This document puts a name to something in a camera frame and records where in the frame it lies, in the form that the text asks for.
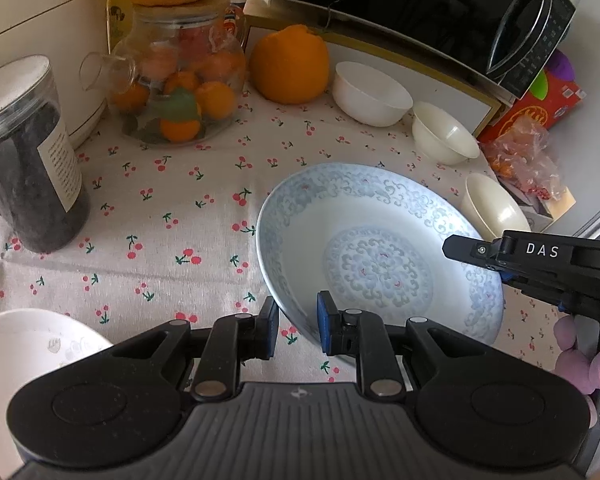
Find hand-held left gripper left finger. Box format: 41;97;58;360
112;296;281;403

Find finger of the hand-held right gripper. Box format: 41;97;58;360
442;230;575;275
499;269;578;313

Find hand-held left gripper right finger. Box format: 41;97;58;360
316;290;481;403

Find cream bowl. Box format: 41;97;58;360
411;101;481;166
461;173;532;243

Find blue patterned plate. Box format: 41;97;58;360
256;161;506;368

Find white bowl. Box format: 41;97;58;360
331;61;414;128

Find white plate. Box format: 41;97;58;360
0;308;115;476

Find person's right hand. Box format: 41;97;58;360
554;316;600;397

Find grey cardboard carton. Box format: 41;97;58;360
510;180;578;233

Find clear plastic bag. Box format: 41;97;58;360
480;122;566;201

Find red printed box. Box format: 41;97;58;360
477;67;588;151

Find cherry print tablecloth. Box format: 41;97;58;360
0;75;576;376

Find green plastic object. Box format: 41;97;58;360
529;69;552;103

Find purple object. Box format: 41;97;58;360
547;50;578;83

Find pile of small oranges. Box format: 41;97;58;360
111;27;243;143

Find black microwave oven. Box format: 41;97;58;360
275;0;578;101

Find clear jar with dark contents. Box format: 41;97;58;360
0;55;92;255

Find glass jar with spout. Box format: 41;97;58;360
80;0;248;147

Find yellow printed carton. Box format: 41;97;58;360
105;0;136;53

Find white appliance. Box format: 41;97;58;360
0;0;111;151

